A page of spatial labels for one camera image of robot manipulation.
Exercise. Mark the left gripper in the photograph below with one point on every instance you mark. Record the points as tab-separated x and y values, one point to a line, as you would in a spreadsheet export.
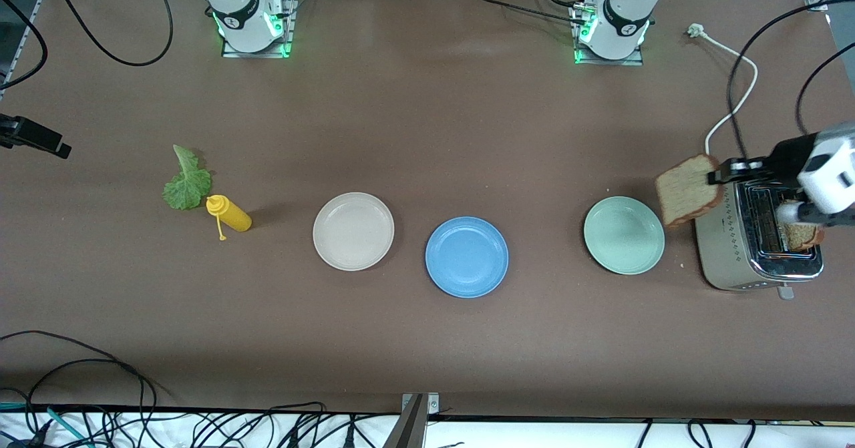
787	155

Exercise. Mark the brown bread slice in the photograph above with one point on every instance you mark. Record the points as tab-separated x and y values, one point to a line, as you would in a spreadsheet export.
685	191
805	238

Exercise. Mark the green lettuce leaf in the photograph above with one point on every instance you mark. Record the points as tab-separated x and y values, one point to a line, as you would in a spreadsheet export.
187	187

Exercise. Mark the yellow mustard squeeze bottle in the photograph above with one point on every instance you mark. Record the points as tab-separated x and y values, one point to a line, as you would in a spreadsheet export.
234	215

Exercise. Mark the light green round plate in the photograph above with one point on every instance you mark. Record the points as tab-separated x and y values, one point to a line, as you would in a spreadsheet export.
624	236

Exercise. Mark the blue round plate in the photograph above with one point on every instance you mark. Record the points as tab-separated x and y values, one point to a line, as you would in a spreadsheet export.
467	257

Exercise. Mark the beige round plate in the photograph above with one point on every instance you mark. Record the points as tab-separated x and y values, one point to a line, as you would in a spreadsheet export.
353	232

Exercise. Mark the beige chrome two-slot toaster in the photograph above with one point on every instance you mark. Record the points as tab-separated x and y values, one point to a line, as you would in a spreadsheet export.
725	254

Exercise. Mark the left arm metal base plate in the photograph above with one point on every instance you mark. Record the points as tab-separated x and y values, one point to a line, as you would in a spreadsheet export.
634	61

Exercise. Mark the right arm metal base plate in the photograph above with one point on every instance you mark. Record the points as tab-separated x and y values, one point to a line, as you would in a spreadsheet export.
288	27

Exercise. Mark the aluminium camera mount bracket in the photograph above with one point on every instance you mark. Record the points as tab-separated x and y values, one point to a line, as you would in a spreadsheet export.
411	421

